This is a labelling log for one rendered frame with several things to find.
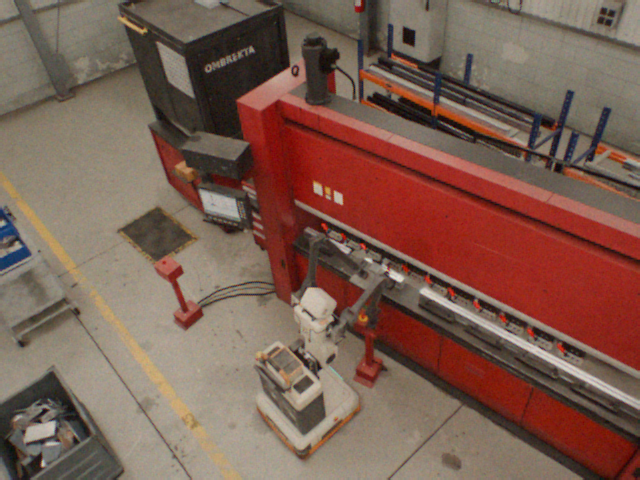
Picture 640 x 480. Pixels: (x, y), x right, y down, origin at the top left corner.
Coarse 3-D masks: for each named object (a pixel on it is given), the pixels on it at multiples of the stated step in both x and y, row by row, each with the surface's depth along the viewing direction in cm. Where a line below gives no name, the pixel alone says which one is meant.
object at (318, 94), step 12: (312, 36) 358; (312, 48) 358; (324, 48) 361; (336, 48) 366; (312, 60) 363; (324, 60) 360; (336, 60) 369; (312, 72) 370; (324, 72) 366; (312, 84) 377; (324, 84) 379; (312, 96) 384; (324, 96) 385
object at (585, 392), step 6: (576, 384) 374; (576, 390) 372; (582, 390) 371; (588, 390) 370; (588, 396) 368; (594, 396) 367; (600, 396) 367; (594, 402) 367; (600, 402) 364; (606, 402) 364; (612, 402) 364; (606, 408) 363; (612, 408) 361; (618, 408) 361
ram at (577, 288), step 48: (288, 144) 425; (336, 144) 393; (384, 192) 385; (432, 192) 354; (384, 240) 418; (432, 240) 382; (480, 240) 352; (528, 240) 326; (576, 240) 311; (480, 288) 379; (528, 288) 350; (576, 288) 324; (624, 288) 303; (576, 336) 348; (624, 336) 323
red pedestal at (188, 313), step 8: (168, 256) 502; (160, 264) 496; (168, 264) 495; (176, 264) 494; (160, 272) 494; (168, 272) 488; (176, 272) 494; (168, 280) 492; (176, 280) 509; (176, 288) 514; (176, 296) 525; (184, 304) 533; (192, 304) 548; (176, 312) 542; (184, 312) 540; (192, 312) 541; (200, 312) 548; (176, 320) 548; (184, 320) 535; (192, 320) 544; (184, 328) 541
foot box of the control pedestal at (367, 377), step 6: (360, 360) 489; (378, 360) 488; (360, 366) 484; (378, 366) 483; (360, 372) 484; (366, 372) 480; (372, 372) 479; (378, 372) 488; (354, 378) 489; (360, 378) 488; (366, 378) 485; (372, 378) 479; (366, 384) 484; (372, 384) 483
